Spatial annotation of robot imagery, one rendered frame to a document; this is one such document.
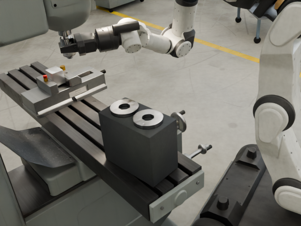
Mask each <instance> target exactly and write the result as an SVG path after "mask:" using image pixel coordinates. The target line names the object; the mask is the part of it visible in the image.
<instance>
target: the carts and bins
mask: <svg viewBox="0 0 301 226"><path fill-rule="evenodd" d="M283 1H284V0H277V1H276V3H275V4H274V9H275V10H277V9H278V8H279V7H280V5H281V4H282V3H283ZM258 5H259V3H258V2H256V3H255V4H254V5H253V6H252V8H251V9H249V10H248V11H249V12H250V13H251V14H252V15H254V14H253V12H254V10H255V9H256V8H257V6H258ZM240 10H241V9H240V8H237V17H236V19H235V21H236V22H237V23H240V22H241V18H240ZM254 16H255V15H254ZM255 17H256V18H257V30H256V37H255V38H254V42H255V43H259V42H260V41H261V39H260V37H259V34H260V25H261V20H263V19H268V18H267V17H265V16H264V17H261V18H258V17H257V16H255Z"/></svg>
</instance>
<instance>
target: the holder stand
mask: <svg viewBox="0 0 301 226"><path fill-rule="evenodd" d="M98 114H99V122H100V127H101V132H102V138H103V145H104V151H105V157H106V159H108V160H109V161H111V162H112V163H114V164H116V165H117V166H119V167H121V168H122V169H124V170H126V171H127V172H129V173H131V174H132V175H134V176H135V177H137V178H139V179H140V180H142V181H144V182H146V183H147V184H149V185H151V186H152V187H154V186H156V185H157V184H158V183H159V182H161V181H162V180H163V179H164V178H165V177H167V176H168V175H169V174H170V173H171V172H172V171H174V170H175V169H176V168H177V167H178V152H177V123H176V119H175V118H173V117H171V116H168V115H166V114H164V113H161V112H160V111H158V110H154V109H152V108H149V107H147V106H145V105H143V104H141V103H138V102H136V101H134V100H131V99H129V98H126V97H125V98H123V99H121V100H118V101H116V102H114V103H113V104H111V105H110V106H108V107H107V108H105V109H103V110H102V111H100V112H98Z"/></svg>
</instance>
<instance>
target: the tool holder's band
mask: <svg viewBox="0 0 301 226"><path fill-rule="evenodd" d="M71 40H73V36H71V35H69V37H68V38H63V37H62V36H61V37H60V41H61V42H69V41H71Z"/></svg>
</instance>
